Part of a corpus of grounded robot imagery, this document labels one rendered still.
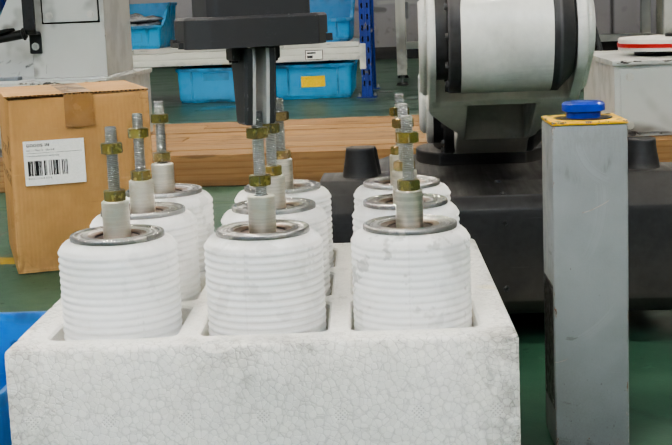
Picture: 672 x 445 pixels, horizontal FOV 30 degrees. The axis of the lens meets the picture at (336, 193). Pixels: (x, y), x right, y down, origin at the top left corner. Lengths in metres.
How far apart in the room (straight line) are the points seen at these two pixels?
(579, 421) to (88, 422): 0.48
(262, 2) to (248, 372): 0.28
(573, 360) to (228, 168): 1.94
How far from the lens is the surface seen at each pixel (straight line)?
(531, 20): 1.42
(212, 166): 3.06
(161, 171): 1.24
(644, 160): 1.60
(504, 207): 1.54
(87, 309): 1.00
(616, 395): 1.23
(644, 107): 3.14
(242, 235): 0.98
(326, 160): 3.03
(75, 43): 3.25
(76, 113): 2.15
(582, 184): 1.18
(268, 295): 0.97
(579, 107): 1.19
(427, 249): 0.96
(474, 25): 1.41
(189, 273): 1.13
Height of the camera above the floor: 0.43
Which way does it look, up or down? 9 degrees down
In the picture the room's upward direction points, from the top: 2 degrees counter-clockwise
